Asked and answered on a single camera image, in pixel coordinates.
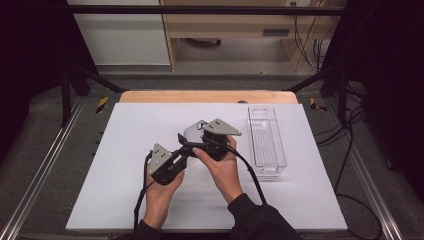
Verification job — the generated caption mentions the light wooden desk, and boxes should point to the light wooden desk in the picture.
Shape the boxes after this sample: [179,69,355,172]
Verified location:
[159,0,345,73]

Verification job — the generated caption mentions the dark chair base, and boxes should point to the dark chair base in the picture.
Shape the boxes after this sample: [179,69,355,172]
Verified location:
[184,37,222,47]

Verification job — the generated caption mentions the white cabinet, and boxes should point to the white cabinet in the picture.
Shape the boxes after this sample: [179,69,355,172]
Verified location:
[66,0,172,66]

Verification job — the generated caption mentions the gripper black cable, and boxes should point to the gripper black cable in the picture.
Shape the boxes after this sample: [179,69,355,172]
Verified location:
[132,150,155,231]
[225,144,268,206]

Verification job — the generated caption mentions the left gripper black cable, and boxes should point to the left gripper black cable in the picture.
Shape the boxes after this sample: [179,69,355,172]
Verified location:
[132,150,155,231]

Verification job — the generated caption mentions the hanging cables under desk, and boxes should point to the hanging cables under desk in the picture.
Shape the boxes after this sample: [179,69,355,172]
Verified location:
[289,0,334,72]

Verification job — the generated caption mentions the black curtain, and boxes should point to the black curtain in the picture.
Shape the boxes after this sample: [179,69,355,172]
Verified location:
[0,0,98,161]

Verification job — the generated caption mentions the person's left hand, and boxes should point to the person's left hand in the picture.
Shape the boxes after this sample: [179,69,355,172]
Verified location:
[142,166,186,232]

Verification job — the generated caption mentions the black metal stand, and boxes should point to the black metal stand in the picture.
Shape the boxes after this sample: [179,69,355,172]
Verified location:
[282,64,351,129]
[59,56,129,128]

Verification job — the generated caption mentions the wooden table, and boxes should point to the wooden table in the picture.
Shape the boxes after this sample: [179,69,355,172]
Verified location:
[118,89,300,105]

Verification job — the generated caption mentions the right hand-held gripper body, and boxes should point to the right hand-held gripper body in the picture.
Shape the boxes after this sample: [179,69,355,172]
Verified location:
[196,118,243,162]

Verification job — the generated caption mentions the white table mat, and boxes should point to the white table mat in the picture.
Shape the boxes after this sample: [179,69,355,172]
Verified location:
[65,102,349,233]

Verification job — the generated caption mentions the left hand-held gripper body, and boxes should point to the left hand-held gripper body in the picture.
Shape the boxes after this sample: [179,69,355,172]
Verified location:
[147,142,187,186]

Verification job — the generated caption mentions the yellow black floor tape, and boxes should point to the yellow black floor tape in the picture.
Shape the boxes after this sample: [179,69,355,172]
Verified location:
[95,96,110,115]
[309,97,328,113]

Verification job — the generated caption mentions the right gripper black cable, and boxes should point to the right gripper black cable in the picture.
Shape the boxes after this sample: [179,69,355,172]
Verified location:
[225,144,268,206]

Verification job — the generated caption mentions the dark label on desk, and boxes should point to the dark label on desk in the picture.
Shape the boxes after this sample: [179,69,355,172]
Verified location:
[262,29,291,37]

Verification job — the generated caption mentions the metal floor rail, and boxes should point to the metal floor rail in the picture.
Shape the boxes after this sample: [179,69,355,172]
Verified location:
[0,96,86,240]
[323,98,406,240]

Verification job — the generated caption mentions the clear plastic storage container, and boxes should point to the clear plastic storage container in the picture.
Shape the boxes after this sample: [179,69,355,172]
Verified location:
[246,105,288,178]

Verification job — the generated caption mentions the black horizontal frame bar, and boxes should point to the black horizontal frame bar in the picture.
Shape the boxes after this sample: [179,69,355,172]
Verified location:
[66,4,348,16]

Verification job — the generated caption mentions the black floor cables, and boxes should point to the black floor cables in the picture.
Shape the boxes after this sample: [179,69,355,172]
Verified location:
[314,83,384,240]

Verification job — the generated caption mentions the person's right hand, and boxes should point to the person's right hand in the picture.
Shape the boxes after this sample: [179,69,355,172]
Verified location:
[192,134,245,205]

